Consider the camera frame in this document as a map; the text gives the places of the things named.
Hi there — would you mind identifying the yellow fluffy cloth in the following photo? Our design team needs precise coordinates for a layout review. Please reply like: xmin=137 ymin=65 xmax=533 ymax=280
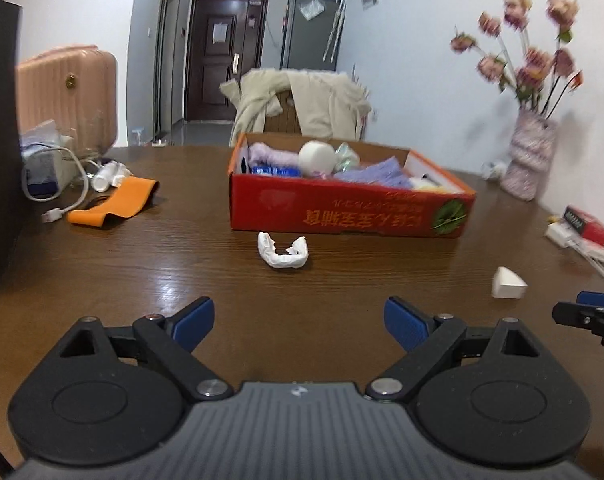
xmin=408 ymin=176 xmax=458 ymax=194

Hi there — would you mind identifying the purple checked cloth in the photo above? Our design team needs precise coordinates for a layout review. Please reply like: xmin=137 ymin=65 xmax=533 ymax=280
xmin=333 ymin=156 xmax=413 ymax=190

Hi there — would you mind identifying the blue tissue pack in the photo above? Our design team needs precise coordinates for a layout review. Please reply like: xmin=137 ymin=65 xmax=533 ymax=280
xmin=251 ymin=165 xmax=302 ymax=178

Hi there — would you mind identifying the iridescent plastic wrap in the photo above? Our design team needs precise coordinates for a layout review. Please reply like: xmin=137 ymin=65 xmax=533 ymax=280
xmin=333 ymin=142 xmax=360 ymax=174

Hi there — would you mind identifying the lilac knitted sock roll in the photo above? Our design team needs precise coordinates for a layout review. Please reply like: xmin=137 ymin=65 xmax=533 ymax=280
xmin=249 ymin=142 xmax=299 ymax=168

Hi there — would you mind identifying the white foam ball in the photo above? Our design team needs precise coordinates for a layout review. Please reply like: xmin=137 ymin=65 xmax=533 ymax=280
xmin=297 ymin=140 xmax=337 ymax=177

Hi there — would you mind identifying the red cigarette box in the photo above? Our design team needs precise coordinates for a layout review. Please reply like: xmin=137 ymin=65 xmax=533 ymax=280
xmin=562 ymin=205 xmax=604 ymax=247

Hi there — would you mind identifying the white power strip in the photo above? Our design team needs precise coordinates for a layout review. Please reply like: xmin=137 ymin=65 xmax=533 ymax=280
xmin=544 ymin=221 xmax=604 ymax=263

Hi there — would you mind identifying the white foam wedge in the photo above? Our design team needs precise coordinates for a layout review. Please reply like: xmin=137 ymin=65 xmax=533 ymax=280
xmin=492 ymin=266 xmax=528 ymax=300

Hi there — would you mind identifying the crumpled white tissue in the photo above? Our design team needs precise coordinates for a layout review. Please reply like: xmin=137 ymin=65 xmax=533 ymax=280
xmin=256 ymin=231 xmax=311 ymax=270

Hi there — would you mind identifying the pink textured vase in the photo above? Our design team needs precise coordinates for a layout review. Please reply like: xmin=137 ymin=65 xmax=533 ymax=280
xmin=500 ymin=107 xmax=558 ymax=202

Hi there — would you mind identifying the white spray bottle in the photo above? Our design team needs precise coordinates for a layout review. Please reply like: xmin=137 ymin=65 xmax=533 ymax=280
xmin=91 ymin=160 xmax=132 ymax=193

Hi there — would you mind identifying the small white bottle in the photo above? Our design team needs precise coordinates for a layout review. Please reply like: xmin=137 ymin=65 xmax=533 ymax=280
xmin=481 ymin=160 xmax=508 ymax=182

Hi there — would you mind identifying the orange red cardboard box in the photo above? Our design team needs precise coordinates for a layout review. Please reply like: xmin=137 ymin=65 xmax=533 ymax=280
xmin=227 ymin=133 xmax=477 ymax=238

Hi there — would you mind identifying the blue pet feeder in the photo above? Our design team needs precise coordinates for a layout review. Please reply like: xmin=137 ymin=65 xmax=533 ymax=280
xmin=128 ymin=127 xmax=154 ymax=146

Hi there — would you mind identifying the dark wooden chair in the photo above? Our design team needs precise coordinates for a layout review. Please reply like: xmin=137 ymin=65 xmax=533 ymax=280
xmin=264 ymin=90 xmax=302 ymax=134

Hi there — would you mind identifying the cream jacket on chair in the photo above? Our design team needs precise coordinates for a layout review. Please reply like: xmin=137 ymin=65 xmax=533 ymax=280
xmin=219 ymin=68 xmax=371 ymax=146

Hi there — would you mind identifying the pink hard suitcase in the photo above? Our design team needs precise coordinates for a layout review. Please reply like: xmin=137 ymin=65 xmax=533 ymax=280
xmin=16 ymin=44 xmax=117 ymax=154

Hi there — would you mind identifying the dark brown entrance door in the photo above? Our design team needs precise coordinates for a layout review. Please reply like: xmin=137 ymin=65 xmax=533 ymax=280
xmin=183 ymin=0 xmax=268 ymax=122

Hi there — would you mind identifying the white umbrella on fridge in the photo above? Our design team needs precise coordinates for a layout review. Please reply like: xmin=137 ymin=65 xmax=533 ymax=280
xmin=323 ymin=0 xmax=346 ymax=63

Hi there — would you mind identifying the grey refrigerator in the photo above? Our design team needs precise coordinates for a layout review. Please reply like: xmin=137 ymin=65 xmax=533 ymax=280
xmin=280 ymin=0 xmax=341 ymax=72

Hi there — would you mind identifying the orange black strap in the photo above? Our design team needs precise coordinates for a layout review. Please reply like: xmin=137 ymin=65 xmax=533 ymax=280
xmin=66 ymin=174 xmax=161 ymax=229

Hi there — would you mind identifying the white charging cable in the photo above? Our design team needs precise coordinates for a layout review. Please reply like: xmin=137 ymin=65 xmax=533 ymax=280
xmin=19 ymin=142 xmax=90 ymax=224

